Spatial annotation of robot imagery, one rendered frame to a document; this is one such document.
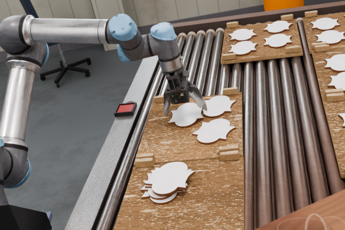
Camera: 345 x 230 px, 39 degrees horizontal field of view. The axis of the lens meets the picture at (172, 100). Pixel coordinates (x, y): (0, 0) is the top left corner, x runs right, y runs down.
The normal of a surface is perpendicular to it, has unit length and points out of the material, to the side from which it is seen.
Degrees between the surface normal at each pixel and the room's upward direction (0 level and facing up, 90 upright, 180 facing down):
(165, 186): 0
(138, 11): 90
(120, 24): 44
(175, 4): 90
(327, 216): 0
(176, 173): 0
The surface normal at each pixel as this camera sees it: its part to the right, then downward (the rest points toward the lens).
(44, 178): -0.18, -0.87
